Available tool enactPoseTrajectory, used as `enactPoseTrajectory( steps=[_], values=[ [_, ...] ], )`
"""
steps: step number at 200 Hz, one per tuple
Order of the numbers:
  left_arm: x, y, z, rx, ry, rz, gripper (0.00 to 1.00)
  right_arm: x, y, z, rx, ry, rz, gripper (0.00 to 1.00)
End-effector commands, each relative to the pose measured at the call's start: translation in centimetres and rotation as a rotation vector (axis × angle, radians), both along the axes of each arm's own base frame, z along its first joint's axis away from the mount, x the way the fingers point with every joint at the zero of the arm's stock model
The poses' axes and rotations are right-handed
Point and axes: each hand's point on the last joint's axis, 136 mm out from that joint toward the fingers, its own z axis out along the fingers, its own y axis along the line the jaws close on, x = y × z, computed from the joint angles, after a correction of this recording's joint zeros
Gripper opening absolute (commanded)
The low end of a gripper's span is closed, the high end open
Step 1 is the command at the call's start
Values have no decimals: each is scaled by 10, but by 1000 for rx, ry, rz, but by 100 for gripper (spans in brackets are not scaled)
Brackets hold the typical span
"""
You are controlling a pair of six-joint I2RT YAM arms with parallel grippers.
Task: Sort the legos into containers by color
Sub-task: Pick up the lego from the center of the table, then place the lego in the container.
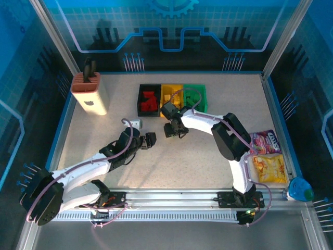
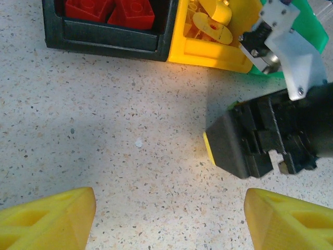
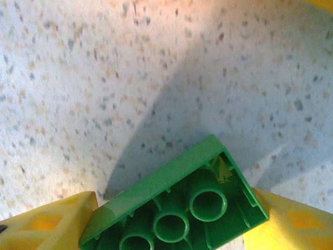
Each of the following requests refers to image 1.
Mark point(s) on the yellow lego brick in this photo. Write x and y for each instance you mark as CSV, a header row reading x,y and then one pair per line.
x,y
166,98
176,100
177,94
179,105

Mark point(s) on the green lego brick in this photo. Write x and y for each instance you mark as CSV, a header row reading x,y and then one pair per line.
x,y
196,100
189,101
191,92

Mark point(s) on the long red lego brick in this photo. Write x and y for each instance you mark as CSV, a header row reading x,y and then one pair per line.
x,y
152,99
149,93

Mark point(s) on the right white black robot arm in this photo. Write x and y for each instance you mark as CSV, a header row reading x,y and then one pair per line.
x,y
200,122

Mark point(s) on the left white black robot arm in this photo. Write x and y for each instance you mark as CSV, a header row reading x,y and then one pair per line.
x,y
83,169

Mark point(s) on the black plastic container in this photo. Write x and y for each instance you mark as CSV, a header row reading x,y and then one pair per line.
x,y
148,113

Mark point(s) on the green plastic container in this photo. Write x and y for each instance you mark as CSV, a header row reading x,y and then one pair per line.
x,y
204,104

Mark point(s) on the yellow plastic container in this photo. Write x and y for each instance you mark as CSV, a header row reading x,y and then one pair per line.
x,y
171,86

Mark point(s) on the beige knife block brown top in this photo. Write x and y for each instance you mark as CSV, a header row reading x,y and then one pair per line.
x,y
91,101

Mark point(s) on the purple candy bag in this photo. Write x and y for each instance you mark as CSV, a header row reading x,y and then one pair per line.
x,y
265,142

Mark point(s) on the yellow snack bag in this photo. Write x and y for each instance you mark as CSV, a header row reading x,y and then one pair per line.
x,y
270,169

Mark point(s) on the blue plastic dispenser green cap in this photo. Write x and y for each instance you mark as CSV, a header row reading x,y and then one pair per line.
x,y
299,188

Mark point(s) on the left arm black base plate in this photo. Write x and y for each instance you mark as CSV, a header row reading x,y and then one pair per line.
x,y
118,199

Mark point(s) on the aluminium front rail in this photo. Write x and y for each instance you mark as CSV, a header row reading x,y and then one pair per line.
x,y
169,195

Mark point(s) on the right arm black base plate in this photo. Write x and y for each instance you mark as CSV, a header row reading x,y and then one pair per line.
x,y
225,199

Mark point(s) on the aluminium frame post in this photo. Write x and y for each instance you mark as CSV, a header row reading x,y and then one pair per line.
x,y
54,36
286,36

